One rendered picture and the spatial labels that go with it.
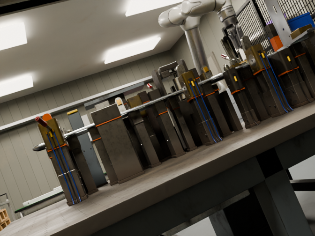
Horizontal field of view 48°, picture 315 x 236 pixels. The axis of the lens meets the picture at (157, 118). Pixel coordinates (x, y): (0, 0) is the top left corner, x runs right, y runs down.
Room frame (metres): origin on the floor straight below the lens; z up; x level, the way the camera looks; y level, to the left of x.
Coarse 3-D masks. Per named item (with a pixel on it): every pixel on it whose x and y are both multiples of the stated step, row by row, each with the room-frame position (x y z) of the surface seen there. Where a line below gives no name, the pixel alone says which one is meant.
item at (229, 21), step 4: (228, 20) 1.86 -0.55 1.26; (232, 20) 1.85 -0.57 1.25; (236, 20) 1.86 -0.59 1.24; (224, 24) 1.88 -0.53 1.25; (228, 24) 1.86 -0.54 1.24; (232, 24) 1.86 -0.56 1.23; (236, 24) 1.85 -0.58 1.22; (228, 28) 1.91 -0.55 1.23; (232, 28) 1.87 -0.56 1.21; (236, 32) 1.87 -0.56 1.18
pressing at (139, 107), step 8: (208, 80) 1.74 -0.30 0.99; (216, 80) 1.96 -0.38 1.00; (168, 96) 1.81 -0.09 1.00; (176, 96) 1.87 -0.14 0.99; (144, 104) 1.68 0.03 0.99; (152, 104) 1.88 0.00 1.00; (128, 112) 1.78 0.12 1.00; (80, 128) 1.63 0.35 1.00; (88, 128) 1.73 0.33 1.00; (64, 136) 1.60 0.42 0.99; (40, 144) 1.59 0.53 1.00
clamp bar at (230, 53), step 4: (220, 40) 2.04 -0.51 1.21; (224, 40) 2.01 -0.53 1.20; (224, 44) 2.03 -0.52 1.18; (228, 44) 2.04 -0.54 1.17; (224, 48) 2.04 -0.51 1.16; (228, 48) 2.04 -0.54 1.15; (228, 52) 2.02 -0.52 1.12; (232, 52) 2.03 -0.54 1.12; (228, 56) 2.03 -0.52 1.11; (232, 56) 2.03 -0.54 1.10; (232, 60) 2.02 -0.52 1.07; (236, 60) 2.02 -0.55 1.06
